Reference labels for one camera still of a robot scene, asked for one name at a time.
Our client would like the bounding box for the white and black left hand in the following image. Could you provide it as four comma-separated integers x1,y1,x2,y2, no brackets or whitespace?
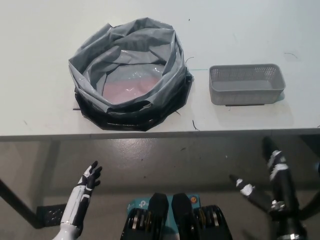
60,160,103,227

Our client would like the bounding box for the black and white right hand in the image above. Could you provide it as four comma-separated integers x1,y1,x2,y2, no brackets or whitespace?
229,136,301,213

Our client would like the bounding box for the small grey perforated container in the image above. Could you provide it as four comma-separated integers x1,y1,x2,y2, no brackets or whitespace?
208,64,287,106

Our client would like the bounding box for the grey bag-lined black bin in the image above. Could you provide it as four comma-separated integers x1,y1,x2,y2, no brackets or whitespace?
67,16,195,133

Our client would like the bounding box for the black perforated foot plate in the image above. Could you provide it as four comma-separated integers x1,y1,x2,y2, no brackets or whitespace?
36,203,68,226

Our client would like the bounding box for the black and teal robot torso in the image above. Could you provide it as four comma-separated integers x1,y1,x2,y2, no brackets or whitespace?
120,192,235,240

